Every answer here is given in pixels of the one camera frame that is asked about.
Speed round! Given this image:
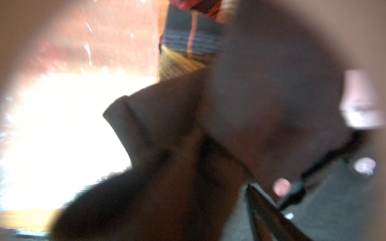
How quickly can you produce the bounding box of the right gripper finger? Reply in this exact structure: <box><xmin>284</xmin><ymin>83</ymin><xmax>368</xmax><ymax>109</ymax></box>
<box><xmin>245</xmin><ymin>184</ymin><xmax>311</xmax><ymax>241</ymax></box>

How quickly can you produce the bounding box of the clear plastic vacuum bag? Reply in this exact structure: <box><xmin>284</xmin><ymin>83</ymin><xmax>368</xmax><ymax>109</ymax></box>
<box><xmin>1</xmin><ymin>1</ymin><xmax>159</xmax><ymax>211</ymax></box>

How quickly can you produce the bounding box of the yellow green plaid shirt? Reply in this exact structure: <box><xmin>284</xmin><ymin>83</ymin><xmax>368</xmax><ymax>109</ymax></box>
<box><xmin>158</xmin><ymin>6</ymin><xmax>226</xmax><ymax>81</ymax></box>

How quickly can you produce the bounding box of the red black plaid shirt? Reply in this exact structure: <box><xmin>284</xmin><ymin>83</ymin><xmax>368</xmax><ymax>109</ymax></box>
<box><xmin>169</xmin><ymin>0</ymin><xmax>240</xmax><ymax>24</ymax></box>

